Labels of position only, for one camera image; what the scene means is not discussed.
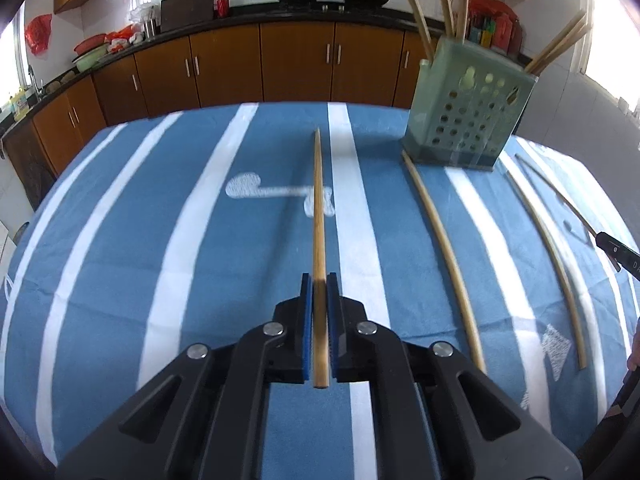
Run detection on person's right hand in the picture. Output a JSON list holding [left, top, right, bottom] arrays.
[[627, 333, 640, 372]]

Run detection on blue striped tablecloth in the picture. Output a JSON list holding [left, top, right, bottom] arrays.
[[1, 103, 639, 463]]

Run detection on right window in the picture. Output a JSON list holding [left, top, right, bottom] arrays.
[[585, 0, 639, 112]]

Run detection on green perforated utensil holder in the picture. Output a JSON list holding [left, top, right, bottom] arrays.
[[401, 37, 537, 170]]

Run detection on condiment bottles group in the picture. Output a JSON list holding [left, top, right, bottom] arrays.
[[466, 0, 523, 60]]

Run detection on wooden lower cabinets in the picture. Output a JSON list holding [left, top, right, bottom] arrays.
[[1, 21, 425, 205]]

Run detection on green basin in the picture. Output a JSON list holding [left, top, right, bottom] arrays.
[[73, 44, 108, 73]]

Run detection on red bottle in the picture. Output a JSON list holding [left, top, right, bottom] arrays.
[[216, 0, 230, 18]]

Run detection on dark cutting board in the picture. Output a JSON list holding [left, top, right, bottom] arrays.
[[160, 0, 215, 32]]

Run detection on yellow detergent bottle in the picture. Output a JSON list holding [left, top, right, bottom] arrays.
[[11, 89, 30, 122]]

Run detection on red basin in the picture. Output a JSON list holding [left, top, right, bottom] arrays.
[[74, 34, 106, 56]]

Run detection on red plastic bag on wall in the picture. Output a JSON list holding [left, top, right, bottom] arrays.
[[25, 13, 52, 55]]

